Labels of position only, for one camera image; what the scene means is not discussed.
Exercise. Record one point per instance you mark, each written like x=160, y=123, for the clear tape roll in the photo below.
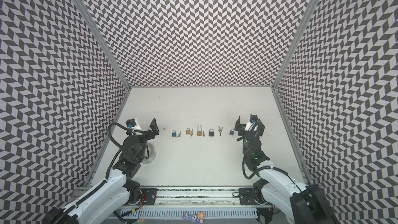
x=149, y=154

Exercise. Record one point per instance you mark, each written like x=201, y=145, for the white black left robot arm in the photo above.
x=117, y=188

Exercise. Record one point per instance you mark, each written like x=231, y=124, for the aluminium right corner post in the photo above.
x=308, y=13

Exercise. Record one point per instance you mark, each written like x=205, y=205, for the black padlock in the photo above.
x=211, y=132

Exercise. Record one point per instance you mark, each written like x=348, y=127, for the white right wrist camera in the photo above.
x=252, y=123

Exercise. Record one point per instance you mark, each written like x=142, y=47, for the large brass padlock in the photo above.
x=200, y=131

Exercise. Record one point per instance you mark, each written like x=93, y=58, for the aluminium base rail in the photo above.
x=173, y=203

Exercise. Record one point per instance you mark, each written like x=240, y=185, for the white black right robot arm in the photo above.
x=301, y=203

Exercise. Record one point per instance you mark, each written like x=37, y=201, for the blue padlock with key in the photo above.
x=176, y=134

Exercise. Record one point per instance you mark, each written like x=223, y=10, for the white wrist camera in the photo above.
x=252, y=123
x=132, y=125

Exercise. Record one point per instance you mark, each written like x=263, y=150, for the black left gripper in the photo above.
x=154, y=128

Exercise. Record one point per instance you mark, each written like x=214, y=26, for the aluminium left corner post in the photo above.
x=83, y=9

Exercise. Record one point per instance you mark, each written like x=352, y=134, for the aluminium corner post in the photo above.
x=83, y=9
x=308, y=13

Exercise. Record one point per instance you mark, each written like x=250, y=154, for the purple orange toy figure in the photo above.
x=196, y=218

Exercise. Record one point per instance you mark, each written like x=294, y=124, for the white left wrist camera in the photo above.
x=132, y=125

